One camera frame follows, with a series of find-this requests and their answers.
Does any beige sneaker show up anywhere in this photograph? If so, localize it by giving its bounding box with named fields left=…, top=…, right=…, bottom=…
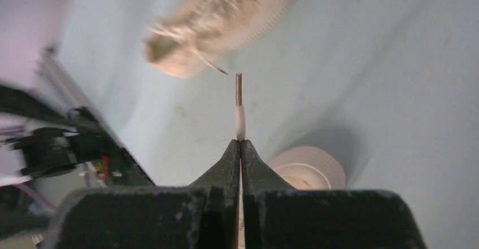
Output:
left=145, top=0, right=293, bottom=78
left=235, top=73, right=346, bottom=195

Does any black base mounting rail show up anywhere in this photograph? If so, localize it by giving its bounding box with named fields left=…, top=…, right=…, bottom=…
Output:
left=40, top=48, right=154, bottom=186

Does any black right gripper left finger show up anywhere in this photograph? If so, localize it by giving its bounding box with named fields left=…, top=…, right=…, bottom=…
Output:
left=41, top=140, right=241, bottom=248

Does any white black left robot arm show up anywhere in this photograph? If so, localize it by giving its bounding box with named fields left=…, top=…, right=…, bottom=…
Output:
left=1, top=85, right=107, bottom=186

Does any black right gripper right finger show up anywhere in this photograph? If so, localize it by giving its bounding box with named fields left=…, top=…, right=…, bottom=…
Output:
left=241, top=140, right=426, bottom=248

